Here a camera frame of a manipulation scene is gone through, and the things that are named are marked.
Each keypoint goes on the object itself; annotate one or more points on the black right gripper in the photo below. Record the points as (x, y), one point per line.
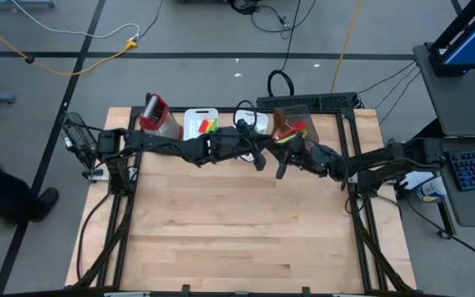
(311, 158)

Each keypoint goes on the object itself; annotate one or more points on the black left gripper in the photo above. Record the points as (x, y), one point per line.
(229, 142)

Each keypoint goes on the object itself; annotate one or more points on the red silicone spoon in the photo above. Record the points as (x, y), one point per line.
(299, 125)

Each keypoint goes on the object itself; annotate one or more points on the yellow block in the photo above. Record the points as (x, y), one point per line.
(210, 125)

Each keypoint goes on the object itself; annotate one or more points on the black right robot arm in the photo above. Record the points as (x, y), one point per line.
(386, 161)

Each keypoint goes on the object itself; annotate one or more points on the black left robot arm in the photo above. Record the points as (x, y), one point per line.
(159, 144)

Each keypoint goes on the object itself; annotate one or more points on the white plastic bin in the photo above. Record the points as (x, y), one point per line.
(192, 123)
(262, 119)

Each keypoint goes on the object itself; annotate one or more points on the grey plastic bin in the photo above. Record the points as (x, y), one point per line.
(309, 119)

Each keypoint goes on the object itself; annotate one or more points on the black perforated metal box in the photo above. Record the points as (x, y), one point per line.
(303, 101)

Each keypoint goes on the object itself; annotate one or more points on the white paper sheet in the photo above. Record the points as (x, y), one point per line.
(417, 178)

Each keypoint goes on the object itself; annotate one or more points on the white bottle blue yellow label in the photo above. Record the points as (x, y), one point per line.
(431, 189)

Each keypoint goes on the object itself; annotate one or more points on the black round floor puck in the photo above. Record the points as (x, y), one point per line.
(29, 59)

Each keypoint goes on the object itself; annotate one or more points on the person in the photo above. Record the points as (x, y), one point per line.
(10, 198)

